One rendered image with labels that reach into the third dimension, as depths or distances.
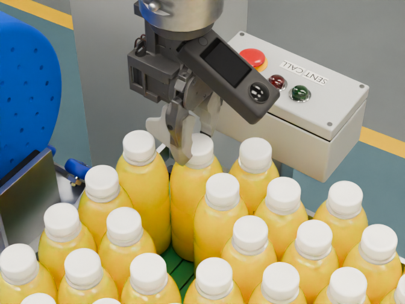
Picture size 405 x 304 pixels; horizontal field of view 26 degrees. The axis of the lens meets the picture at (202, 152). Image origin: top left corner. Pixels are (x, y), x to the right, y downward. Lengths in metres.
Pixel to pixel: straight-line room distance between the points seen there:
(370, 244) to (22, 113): 0.47
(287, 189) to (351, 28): 2.04
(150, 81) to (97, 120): 1.20
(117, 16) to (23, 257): 1.02
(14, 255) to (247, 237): 0.25
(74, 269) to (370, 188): 1.65
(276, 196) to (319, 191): 1.47
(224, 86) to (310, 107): 0.20
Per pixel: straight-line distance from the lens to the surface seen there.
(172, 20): 0.89
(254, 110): 0.94
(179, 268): 1.19
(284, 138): 1.14
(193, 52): 0.94
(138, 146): 1.06
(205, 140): 1.07
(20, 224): 1.16
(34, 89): 1.15
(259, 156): 1.05
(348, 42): 2.97
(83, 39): 2.02
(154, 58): 0.98
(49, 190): 1.17
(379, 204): 2.48
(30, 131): 1.18
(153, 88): 1.00
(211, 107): 1.04
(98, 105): 2.14
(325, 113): 1.11
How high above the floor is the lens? 1.86
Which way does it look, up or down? 47 degrees down
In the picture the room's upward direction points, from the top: straight up
